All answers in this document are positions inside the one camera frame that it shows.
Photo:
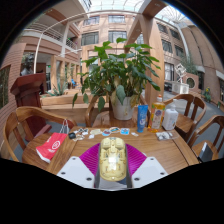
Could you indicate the black notebook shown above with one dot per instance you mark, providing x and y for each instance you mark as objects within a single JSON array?
[{"x": 206, "y": 152}]

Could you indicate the yellow computer mouse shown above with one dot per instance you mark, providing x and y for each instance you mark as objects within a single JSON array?
[{"x": 112, "y": 160}]

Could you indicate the white pump bottle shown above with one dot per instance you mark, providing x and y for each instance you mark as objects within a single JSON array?
[{"x": 170, "y": 117}]

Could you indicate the small blue sticker card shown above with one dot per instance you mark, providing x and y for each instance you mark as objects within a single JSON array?
[{"x": 124, "y": 131}]

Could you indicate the red paper bag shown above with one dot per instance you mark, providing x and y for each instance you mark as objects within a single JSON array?
[{"x": 51, "y": 146}]

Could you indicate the dark bust statue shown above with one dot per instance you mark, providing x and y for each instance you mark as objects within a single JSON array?
[{"x": 27, "y": 66}]

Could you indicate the small printed sticker card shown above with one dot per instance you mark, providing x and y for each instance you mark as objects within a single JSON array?
[
  {"x": 114, "y": 129},
  {"x": 106, "y": 132}
]

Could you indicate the wooden armchair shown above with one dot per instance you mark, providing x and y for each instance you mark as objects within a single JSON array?
[
  {"x": 90, "y": 115},
  {"x": 186, "y": 123},
  {"x": 213, "y": 125},
  {"x": 20, "y": 116}
]

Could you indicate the small cream sticker card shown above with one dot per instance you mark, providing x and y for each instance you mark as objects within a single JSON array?
[{"x": 96, "y": 132}]

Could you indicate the black key fob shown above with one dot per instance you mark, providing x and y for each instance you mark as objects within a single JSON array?
[{"x": 72, "y": 135}]

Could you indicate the green plant in white pot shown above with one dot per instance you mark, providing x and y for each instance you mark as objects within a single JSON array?
[{"x": 116, "y": 76}]

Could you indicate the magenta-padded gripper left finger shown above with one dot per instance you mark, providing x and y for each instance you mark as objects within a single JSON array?
[{"x": 75, "y": 170}]

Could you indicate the dark red wooden lectern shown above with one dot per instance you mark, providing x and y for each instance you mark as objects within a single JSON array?
[{"x": 28, "y": 96}]

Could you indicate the white abstract sculpture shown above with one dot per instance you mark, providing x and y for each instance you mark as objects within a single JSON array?
[{"x": 180, "y": 80}]

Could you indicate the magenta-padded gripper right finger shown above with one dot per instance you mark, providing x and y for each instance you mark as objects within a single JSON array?
[{"x": 148, "y": 170}]

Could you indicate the blue squeeze tube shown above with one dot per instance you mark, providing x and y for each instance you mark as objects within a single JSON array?
[{"x": 142, "y": 119}]

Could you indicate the clear tissue packet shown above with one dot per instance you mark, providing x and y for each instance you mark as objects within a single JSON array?
[{"x": 164, "y": 135}]

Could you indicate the spiky green agave plant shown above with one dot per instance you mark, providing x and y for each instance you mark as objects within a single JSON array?
[{"x": 58, "y": 89}]

